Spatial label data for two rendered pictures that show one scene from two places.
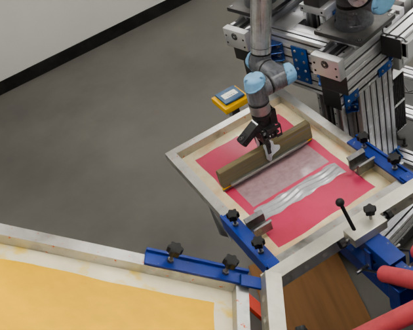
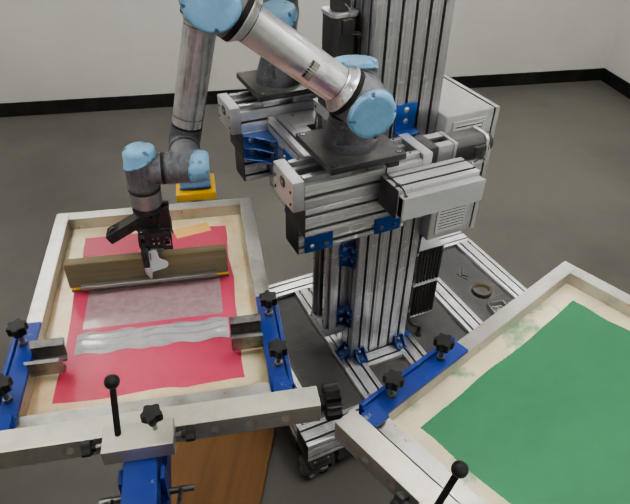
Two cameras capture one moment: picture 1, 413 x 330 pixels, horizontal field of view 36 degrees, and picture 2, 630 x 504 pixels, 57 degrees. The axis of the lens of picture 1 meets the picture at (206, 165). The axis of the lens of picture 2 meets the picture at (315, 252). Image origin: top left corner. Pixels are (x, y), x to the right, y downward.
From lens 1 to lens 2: 118 cm
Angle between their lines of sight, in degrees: 5
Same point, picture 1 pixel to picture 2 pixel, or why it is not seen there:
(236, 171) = (94, 272)
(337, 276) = (255, 456)
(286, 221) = (97, 370)
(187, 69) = not seen: hidden behind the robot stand
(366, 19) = (358, 143)
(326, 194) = (178, 357)
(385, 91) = (402, 259)
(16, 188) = (28, 203)
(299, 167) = (183, 303)
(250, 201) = (87, 320)
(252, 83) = (128, 155)
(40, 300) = not seen: outside the picture
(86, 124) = not seen: hidden behind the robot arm
